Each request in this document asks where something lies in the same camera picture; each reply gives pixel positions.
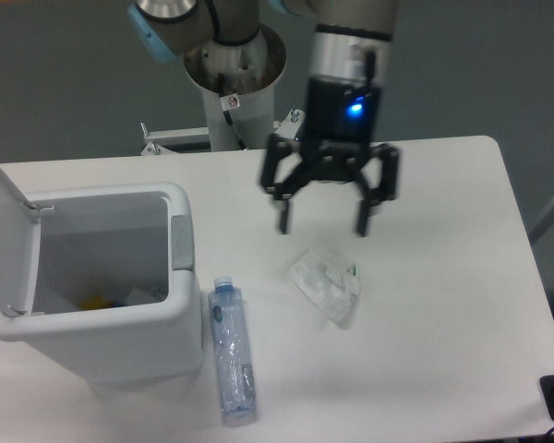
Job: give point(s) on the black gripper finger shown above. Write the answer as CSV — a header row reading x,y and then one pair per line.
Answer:
x,y
388,158
283,191

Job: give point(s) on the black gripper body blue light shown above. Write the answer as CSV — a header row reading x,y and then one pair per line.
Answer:
x,y
340,118

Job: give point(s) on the white plastic trash can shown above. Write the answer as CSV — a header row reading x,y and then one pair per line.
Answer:
x,y
130,243

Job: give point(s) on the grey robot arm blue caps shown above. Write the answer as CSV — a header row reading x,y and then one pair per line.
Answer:
x,y
351,40

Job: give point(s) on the yellow trash inside can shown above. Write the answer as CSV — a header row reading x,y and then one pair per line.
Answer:
x,y
97,302

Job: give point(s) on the crumpled white plastic wrapper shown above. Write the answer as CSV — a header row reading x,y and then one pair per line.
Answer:
x,y
332,287

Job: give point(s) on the clear plastic water bottle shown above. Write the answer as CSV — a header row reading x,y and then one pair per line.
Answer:
x,y
232,352

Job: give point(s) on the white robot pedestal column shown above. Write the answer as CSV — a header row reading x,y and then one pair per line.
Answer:
x,y
237,87

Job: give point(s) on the white metal base frame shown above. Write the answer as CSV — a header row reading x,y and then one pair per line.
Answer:
x,y
198,139

